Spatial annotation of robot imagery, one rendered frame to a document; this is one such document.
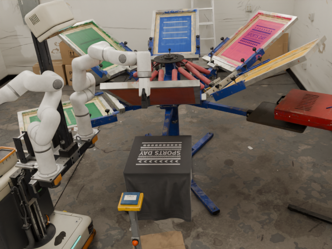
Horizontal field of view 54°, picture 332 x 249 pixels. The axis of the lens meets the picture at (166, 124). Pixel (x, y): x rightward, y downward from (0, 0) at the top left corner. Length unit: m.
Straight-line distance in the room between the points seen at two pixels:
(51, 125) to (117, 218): 1.69
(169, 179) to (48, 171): 0.76
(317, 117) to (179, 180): 1.09
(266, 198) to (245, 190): 0.22
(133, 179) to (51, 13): 1.12
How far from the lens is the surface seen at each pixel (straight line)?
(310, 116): 2.56
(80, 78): 2.08
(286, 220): 3.25
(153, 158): 2.27
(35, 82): 1.69
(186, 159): 2.24
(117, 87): 1.93
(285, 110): 2.60
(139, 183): 2.21
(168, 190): 2.22
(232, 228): 3.10
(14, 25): 7.39
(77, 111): 2.20
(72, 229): 2.87
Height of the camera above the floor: 2.21
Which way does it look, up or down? 28 degrees down
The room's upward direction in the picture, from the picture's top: 4 degrees counter-clockwise
